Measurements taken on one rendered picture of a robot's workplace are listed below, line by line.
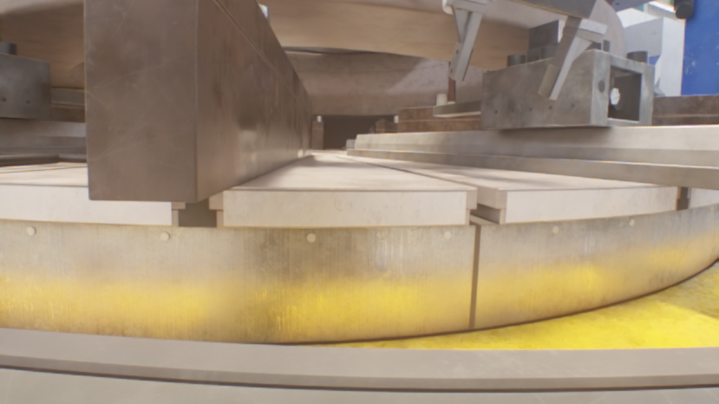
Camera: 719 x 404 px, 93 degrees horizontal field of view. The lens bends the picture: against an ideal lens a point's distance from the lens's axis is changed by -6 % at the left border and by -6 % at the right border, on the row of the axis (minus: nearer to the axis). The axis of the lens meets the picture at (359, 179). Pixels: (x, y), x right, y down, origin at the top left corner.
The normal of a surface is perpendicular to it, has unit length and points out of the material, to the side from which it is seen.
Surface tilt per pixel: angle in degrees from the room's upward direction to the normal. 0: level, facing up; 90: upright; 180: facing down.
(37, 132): 72
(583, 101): 90
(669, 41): 90
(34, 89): 90
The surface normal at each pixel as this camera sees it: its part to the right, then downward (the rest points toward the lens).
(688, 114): -0.66, 0.05
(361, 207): 0.16, 0.10
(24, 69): 0.95, 0.05
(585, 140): -0.85, -0.30
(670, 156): -0.90, 0.02
